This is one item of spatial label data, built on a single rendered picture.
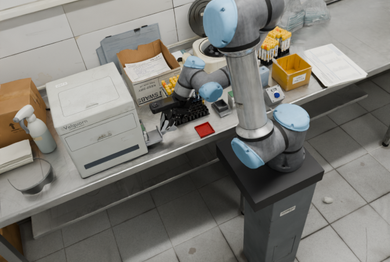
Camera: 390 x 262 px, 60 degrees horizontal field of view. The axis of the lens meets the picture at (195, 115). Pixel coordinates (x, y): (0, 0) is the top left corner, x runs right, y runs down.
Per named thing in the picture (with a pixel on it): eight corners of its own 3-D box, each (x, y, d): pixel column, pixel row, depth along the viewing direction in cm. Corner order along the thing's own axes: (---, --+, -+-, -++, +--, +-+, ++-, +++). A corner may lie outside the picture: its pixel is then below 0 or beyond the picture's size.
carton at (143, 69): (137, 108, 160) (131, 83, 150) (121, 76, 179) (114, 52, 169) (185, 90, 166) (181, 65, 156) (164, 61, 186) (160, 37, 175)
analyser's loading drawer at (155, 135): (116, 160, 135) (113, 152, 132) (112, 149, 140) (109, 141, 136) (163, 141, 140) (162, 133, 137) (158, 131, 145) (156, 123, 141)
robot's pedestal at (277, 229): (292, 268, 185) (320, 174, 125) (262, 285, 181) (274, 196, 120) (271, 237, 199) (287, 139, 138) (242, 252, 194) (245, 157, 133)
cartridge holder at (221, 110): (220, 117, 151) (220, 112, 148) (210, 106, 157) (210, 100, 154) (231, 113, 152) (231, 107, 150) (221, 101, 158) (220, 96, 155)
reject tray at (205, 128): (201, 138, 143) (200, 137, 142) (194, 127, 147) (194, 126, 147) (215, 132, 144) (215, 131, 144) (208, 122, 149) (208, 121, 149)
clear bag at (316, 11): (300, 27, 199) (304, 5, 189) (292, 14, 211) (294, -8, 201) (334, 22, 199) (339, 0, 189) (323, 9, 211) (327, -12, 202)
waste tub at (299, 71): (285, 92, 159) (288, 75, 152) (270, 76, 168) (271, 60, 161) (309, 83, 162) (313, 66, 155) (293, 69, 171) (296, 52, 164)
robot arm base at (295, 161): (313, 159, 122) (318, 142, 115) (281, 179, 117) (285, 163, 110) (284, 133, 131) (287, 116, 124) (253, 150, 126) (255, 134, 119)
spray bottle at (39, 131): (39, 160, 142) (11, 120, 125) (36, 146, 148) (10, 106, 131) (58, 153, 144) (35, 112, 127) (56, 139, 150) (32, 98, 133)
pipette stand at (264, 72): (253, 95, 159) (254, 79, 152) (244, 88, 163) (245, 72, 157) (270, 87, 162) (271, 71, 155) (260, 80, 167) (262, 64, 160)
